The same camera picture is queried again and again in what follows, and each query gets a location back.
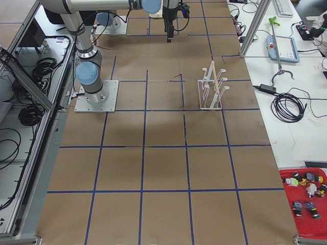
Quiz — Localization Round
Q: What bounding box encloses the red parts tray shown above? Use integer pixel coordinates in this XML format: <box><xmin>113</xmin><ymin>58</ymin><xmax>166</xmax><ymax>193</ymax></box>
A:
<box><xmin>279</xmin><ymin>168</ymin><xmax>326</xmax><ymax>240</ymax></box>

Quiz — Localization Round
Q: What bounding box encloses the reacher grabber tool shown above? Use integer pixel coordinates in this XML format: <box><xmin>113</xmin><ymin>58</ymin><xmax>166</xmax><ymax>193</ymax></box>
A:
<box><xmin>269</xmin><ymin>16</ymin><xmax>294</xmax><ymax>87</ymax></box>

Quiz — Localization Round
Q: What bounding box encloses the blue teach pendant tablet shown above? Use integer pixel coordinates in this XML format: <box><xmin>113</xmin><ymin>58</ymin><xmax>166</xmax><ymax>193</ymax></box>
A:
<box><xmin>266</xmin><ymin>35</ymin><xmax>299</xmax><ymax>63</ymax></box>

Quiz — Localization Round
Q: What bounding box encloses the coiled black cable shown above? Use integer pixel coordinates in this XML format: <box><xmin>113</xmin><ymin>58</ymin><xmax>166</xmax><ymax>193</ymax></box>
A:
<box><xmin>270</xmin><ymin>87</ymin><xmax>308</xmax><ymax>124</ymax></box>

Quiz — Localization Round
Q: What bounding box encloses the white keyboard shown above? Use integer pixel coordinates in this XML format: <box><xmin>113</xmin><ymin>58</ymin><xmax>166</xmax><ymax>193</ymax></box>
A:
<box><xmin>273</xmin><ymin>0</ymin><xmax>293</xmax><ymax>18</ymax></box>

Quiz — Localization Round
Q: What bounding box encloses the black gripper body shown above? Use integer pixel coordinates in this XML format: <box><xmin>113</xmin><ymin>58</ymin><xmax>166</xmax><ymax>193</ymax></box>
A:
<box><xmin>163</xmin><ymin>0</ymin><xmax>179</xmax><ymax>21</ymax></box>

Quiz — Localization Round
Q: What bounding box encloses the aluminium frame post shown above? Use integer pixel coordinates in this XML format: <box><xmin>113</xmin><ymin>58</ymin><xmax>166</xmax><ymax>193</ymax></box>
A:
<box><xmin>240</xmin><ymin>0</ymin><xmax>271</xmax><ymax>58</ymax></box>

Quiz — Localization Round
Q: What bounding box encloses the white wire cup rack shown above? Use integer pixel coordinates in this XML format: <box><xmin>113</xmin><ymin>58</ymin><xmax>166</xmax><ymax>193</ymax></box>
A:
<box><xmin>197</xmin><ymin>60</ymin><xmax>229</xmax><ymax>110</ymax></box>

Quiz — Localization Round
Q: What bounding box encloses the black power adapter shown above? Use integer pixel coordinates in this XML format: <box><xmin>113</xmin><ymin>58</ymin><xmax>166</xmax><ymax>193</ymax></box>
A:
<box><xmin>259</xmin><ymin>84</ymin><xmax>276</xmax><ymax>94</ymax></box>

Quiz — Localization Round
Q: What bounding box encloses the cream plastic tray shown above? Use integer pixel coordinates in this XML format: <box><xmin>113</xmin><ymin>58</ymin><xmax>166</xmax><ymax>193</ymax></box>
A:
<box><xmin>149</xmin><ymin>8</ymin><xmax>163</xmax><ymax>19</ymax></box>

